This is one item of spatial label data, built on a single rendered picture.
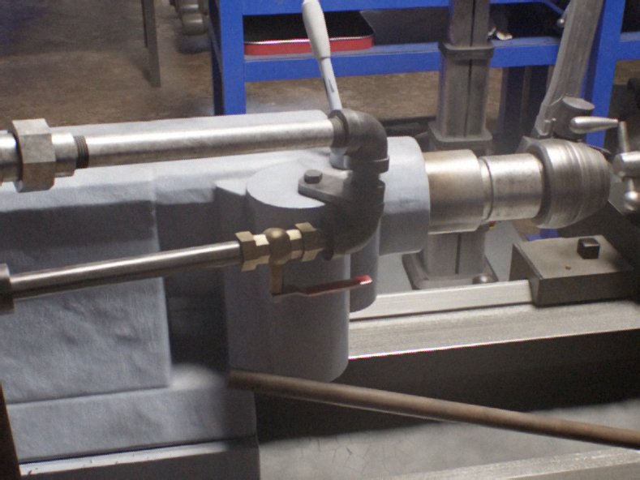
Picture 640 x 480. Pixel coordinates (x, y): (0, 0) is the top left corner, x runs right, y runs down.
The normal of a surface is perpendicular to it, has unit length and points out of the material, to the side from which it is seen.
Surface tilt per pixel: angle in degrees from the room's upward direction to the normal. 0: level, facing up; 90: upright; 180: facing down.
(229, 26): 90
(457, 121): 90
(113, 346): 68
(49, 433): 62
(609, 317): 0
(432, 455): 20
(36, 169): 101
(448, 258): 90
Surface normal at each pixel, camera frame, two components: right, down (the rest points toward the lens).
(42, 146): 0.47, -0.15
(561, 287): 0.18, 0.47
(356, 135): 0.50, 0.27
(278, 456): 0.30, -0.70
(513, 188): 0.16, 0.05
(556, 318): 0.00, -0.88
